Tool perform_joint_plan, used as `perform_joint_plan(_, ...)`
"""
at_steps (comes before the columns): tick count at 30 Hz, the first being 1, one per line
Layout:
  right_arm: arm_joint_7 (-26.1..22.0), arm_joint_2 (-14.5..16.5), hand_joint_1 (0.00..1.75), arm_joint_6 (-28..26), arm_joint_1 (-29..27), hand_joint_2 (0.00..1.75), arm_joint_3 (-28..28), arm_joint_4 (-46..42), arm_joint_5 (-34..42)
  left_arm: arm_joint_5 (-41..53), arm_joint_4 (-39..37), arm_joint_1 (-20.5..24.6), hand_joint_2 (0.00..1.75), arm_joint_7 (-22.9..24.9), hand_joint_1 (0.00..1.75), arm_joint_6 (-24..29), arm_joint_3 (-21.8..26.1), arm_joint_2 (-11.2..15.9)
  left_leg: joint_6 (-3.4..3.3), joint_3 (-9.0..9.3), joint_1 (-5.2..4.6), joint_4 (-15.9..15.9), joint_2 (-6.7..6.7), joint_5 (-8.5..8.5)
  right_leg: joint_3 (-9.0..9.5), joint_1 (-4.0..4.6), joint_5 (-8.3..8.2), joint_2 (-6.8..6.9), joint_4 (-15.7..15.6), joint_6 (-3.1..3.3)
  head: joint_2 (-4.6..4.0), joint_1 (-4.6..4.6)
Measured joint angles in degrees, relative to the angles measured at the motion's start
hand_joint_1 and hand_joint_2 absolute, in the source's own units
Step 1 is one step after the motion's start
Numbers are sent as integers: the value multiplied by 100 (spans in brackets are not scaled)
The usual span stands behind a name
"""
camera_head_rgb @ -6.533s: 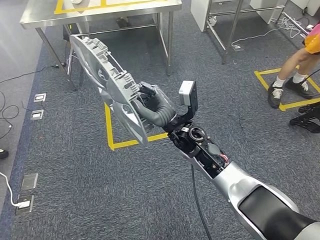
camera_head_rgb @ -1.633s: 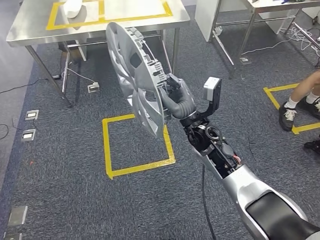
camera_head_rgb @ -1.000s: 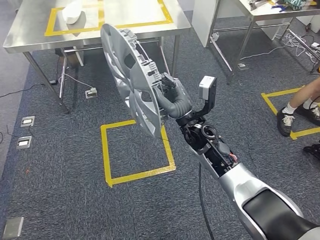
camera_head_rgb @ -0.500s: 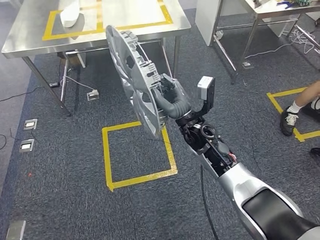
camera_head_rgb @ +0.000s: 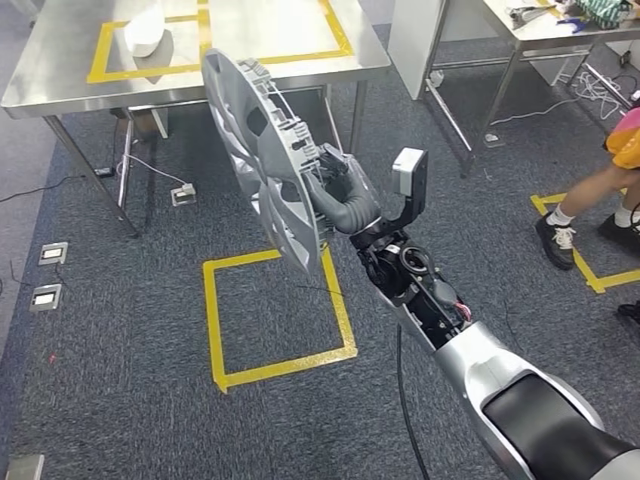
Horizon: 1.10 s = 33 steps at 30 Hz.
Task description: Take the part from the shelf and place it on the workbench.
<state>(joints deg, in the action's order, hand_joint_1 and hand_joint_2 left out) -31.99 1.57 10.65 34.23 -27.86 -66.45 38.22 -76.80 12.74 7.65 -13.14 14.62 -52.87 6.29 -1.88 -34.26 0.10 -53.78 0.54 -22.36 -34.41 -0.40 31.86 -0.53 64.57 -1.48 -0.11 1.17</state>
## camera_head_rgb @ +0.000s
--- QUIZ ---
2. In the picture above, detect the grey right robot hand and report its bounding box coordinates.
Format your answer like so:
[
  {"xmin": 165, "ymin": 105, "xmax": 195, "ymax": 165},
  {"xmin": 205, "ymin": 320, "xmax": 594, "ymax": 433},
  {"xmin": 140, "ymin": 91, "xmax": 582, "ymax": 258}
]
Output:
[{"xmin": 302, "ymin": 142, "xmax": 380, "ymax": 232}]

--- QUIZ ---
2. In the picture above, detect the silver wheel cover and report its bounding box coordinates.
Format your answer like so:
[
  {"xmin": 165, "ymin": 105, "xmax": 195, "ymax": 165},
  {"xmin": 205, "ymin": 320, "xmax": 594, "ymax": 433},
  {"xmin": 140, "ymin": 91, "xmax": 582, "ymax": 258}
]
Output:
[{"xmin": 201, "ymin": 47, "xmax": 335, "ymax": 278}]

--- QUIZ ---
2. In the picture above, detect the white object on workbench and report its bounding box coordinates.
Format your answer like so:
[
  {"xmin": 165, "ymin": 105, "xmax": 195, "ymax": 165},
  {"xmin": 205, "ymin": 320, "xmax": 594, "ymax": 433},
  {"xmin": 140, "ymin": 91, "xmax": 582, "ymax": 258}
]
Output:
[{"xmin": 123, "ymin": 5, "xmax": 167, "ymax": 60}]

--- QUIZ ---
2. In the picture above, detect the yellow tape on workbench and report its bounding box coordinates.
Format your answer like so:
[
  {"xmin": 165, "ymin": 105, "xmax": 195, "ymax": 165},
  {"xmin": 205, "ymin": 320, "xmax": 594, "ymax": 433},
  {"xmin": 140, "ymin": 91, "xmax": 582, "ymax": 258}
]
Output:
[{"xmin": 86, "ymin": 0, "xmax": 355, "ymax": 85}]

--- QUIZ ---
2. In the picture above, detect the stainless steel workbench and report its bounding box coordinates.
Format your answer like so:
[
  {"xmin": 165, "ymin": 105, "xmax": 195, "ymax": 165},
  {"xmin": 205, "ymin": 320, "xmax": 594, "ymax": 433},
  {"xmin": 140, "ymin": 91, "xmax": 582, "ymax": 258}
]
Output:
[{"xmin": 0, "ymin": 0, "xmax": 392, "ymax": 238}]

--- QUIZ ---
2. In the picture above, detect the white cabinet panel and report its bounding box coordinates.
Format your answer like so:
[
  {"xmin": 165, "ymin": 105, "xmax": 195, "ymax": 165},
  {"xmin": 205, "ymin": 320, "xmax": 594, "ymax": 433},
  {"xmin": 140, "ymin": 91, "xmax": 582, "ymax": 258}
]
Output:
[{"xmin": 387, "ymin": 0, "xmax": 494, "ymax": 101}]

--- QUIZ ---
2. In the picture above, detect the metal tool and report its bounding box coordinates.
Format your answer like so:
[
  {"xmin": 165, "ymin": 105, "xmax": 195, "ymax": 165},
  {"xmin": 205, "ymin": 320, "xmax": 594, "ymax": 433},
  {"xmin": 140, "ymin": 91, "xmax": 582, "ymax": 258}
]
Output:
[{"xmin": 507, "ymin": 5, "xmax": 556, "ymax": 28}]

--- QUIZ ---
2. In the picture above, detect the stainless steel table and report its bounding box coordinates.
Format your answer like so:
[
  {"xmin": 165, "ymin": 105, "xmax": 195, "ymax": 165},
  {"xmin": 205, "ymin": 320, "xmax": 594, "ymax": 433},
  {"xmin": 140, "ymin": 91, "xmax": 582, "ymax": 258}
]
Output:
[{"xmin": 422, "ymin": 0, "xmax": 640, "ymax": 177}]

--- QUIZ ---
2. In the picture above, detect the brown cardboard box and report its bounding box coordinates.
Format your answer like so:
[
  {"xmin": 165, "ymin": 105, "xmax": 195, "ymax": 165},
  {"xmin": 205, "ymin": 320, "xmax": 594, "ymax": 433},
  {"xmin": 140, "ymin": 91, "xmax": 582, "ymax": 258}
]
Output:
[{"xmin": 112, "ymin": 107, "xmax": 168, "ymax": 140}]

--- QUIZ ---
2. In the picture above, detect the standing person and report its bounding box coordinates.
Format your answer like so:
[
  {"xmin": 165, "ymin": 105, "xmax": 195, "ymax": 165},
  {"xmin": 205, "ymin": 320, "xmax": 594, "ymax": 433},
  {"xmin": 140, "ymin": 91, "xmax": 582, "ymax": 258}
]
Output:
[{"xmin": 534, "ymin": 105, "xmax": 640, "ymax": 272}]

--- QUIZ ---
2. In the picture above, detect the green striped cloth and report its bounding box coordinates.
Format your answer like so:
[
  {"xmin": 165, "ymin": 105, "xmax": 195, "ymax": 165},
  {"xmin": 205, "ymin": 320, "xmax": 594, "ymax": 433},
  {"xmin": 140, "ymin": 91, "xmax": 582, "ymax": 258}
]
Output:
[{"xmin": 574, "ymin": 0, "xmax": 631, "ymax": 29}]

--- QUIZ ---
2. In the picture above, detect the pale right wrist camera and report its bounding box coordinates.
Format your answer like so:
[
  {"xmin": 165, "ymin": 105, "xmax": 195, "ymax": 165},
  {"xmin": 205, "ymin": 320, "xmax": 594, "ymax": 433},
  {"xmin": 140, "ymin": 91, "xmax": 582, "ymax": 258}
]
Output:
[{"xmin": 391, "ymin": 147, "xmax": 429, "ymax": 197}]

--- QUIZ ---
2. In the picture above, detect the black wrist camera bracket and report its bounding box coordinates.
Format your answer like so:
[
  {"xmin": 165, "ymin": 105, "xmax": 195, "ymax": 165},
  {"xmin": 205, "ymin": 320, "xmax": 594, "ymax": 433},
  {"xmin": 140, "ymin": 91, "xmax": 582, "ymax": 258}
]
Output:
[{"xmin": 349, "ymin": 158, "xmax": 430, "ymax": 252}]

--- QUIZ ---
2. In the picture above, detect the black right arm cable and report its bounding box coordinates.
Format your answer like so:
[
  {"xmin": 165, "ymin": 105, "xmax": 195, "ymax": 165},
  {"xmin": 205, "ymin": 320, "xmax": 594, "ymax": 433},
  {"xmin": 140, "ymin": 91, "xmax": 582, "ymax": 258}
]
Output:
[{"xmin": 396, "ymin": 324, "xmax": 431, "ymax": 480}]

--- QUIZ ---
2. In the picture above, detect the thin white floor cable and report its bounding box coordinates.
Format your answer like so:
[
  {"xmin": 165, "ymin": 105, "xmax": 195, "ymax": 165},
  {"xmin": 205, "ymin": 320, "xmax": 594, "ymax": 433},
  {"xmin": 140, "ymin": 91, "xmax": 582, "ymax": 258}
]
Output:
[{"xmin": 117, "ymin": 154, "xmax": 189, "ymax": 190}]

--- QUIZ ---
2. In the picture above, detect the black floor cable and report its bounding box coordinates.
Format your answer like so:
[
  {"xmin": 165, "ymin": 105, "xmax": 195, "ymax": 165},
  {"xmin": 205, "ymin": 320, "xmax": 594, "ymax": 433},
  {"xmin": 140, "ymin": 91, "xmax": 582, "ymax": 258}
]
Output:
[{"xmin": 0, "ymin": 167, "xmax": 116, "ymax": 203}]

